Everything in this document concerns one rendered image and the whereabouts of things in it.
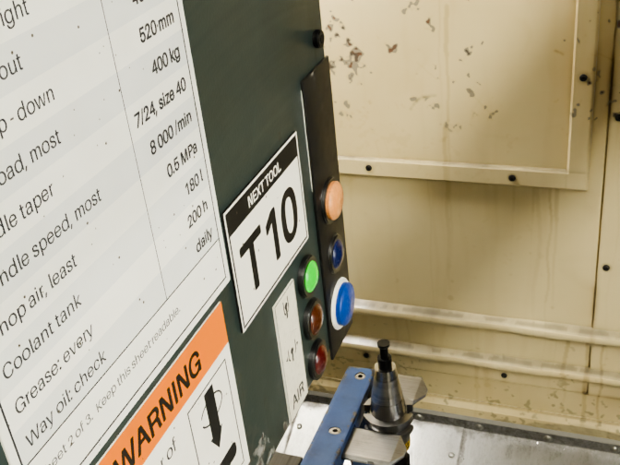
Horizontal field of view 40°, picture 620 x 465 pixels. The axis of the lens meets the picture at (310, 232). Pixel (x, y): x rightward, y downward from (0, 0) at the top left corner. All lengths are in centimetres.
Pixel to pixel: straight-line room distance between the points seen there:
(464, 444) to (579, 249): 44
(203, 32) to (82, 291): 13
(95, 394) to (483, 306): 115
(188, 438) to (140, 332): 7
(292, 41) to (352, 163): 87
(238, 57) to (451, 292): 106
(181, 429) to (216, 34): 18
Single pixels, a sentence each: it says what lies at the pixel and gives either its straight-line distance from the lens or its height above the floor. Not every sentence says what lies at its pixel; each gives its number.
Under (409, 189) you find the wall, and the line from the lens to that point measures 136.
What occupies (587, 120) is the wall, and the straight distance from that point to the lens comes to 125.
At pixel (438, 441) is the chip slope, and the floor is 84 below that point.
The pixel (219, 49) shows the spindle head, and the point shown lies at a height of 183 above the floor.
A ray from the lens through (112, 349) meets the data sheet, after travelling 34.
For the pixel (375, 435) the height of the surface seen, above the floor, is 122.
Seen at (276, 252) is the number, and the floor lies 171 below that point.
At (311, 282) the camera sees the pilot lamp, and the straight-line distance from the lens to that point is 52.
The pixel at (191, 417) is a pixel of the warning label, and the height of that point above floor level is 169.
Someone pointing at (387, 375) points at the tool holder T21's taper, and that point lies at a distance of 104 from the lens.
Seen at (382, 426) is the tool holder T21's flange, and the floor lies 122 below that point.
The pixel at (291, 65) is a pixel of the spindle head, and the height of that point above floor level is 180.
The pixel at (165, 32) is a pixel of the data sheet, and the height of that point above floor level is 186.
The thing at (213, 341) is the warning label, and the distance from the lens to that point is 42.
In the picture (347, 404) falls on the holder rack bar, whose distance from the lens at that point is 110.
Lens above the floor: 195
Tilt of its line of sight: 30 degrees down
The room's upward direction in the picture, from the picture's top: 7 degrees counter-clockwise
